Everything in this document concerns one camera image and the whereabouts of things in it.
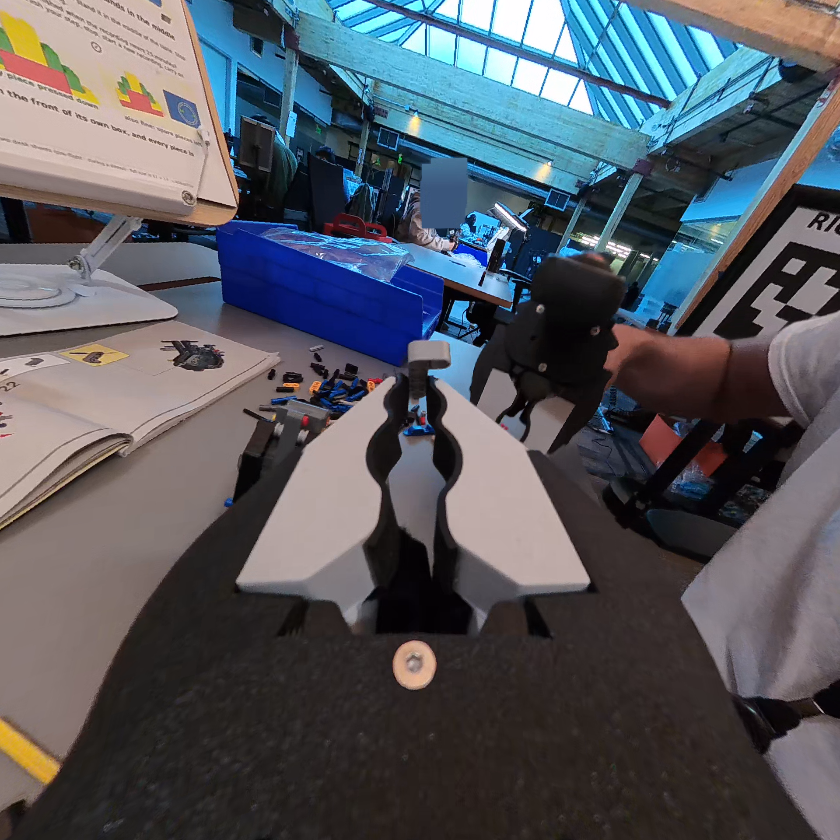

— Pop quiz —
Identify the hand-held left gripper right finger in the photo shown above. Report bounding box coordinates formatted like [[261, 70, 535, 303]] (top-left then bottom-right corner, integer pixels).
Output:
[[428, 379, 593, 626]]

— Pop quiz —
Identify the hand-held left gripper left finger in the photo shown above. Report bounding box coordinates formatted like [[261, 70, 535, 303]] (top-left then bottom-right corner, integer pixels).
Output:
[[235, 375, 403, 627]]

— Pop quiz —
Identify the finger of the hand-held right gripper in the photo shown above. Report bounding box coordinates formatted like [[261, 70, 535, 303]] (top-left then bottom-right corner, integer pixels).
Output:
[[521, 392, 580, 455], [478, 369, 531, 442]]

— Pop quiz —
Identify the grey lego beam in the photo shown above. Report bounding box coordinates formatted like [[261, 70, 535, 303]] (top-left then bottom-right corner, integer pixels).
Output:
[[406, 340, 452, 401]]

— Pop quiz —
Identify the partly built lego model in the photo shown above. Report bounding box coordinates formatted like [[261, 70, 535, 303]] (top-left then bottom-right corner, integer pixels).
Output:
[[233, 402, 332, 503]]

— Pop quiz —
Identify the pile of small lego pieces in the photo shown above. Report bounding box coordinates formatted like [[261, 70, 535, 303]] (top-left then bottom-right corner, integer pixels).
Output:
[[243, 343, 388, 424]]

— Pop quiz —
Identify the lego instruction booklet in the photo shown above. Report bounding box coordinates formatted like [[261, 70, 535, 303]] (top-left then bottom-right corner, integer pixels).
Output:
[[0, 320, 282, 529]]

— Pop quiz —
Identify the white desk with wooden edge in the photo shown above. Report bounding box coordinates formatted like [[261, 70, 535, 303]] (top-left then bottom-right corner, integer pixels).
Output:
[[394, 243, 516, 309]]

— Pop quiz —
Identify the blue storage bin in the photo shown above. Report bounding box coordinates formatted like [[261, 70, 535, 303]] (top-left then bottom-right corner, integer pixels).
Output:
[[215, 220, 445, 367]]

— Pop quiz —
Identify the clear plastic bag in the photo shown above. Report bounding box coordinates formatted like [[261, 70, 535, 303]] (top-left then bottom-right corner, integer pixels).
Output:
[[259, 226, 414, 283]]

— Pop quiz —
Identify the red plastic crate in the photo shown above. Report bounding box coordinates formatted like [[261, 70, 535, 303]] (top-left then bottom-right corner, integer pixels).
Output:
[[323, 213, 389, 242]]

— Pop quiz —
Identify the black white marker board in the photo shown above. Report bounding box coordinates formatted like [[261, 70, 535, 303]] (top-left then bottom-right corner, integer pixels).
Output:
[[689, 190, 840, 342]]

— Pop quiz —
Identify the black office chair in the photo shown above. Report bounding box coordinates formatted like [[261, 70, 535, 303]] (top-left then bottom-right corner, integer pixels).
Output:
[[307, 154, 349, 231]]

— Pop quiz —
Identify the black strap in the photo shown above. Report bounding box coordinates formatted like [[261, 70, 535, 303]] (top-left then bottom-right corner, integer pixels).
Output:
[[731, 682, 840, 756]]

